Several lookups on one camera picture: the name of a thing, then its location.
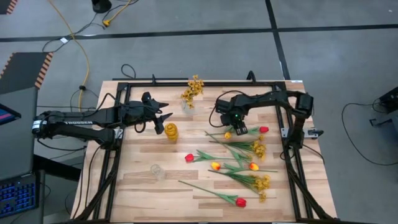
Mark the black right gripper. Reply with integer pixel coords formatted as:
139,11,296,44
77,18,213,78
215,99,249,136

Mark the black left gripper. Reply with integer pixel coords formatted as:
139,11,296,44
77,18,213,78
123,91,174,136

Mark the yellow artificial daffodil bunch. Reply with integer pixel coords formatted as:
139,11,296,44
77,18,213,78
180,74,205,110
208,134,267,161

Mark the yellow red artificial tulip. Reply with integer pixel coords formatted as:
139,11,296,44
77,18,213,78
204,131,260,172
211,161,279,174

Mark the red tulip stem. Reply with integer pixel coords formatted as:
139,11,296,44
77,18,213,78
184,149,253,164

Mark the long green stem foreground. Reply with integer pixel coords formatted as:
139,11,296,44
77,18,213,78
178,180,248,208

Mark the amber glass vase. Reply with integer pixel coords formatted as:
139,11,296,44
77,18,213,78
164,123,180,143

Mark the clear ribbed glass vase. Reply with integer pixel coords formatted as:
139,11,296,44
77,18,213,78
180,98,197,116

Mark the clear smooth glass carafe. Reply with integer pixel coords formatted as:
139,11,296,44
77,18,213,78
150,164,167,181

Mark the black round stand base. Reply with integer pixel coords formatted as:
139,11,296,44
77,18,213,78
91,0,113,14

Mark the black mat orange striped edge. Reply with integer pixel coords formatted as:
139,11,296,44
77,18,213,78
0,52,54,96
0,0,19,16

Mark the grey desk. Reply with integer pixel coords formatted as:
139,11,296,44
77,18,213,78
0,86,46,224

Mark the black computer monitor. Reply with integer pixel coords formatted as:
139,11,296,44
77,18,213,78
0,102,22,127

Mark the black floor equipment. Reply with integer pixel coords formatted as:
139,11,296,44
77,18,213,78
369,86,398,127

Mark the backlit computer keyboard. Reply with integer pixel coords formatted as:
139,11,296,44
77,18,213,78
0,182,40,218

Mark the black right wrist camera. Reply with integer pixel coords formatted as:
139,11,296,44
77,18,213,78
229,111,244,124

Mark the black metal rig frame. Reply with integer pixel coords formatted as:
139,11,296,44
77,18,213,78
70,73,340,224

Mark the black looped floor cable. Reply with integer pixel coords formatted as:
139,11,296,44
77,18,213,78
120,63,137,80

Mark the yellow extension cable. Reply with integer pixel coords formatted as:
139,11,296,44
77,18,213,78
48,0,91,111

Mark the long black floor cable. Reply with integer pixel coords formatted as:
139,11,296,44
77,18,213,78
341,101,398,167

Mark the yellow cable with plug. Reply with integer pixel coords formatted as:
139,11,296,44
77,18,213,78
102,0,133,27

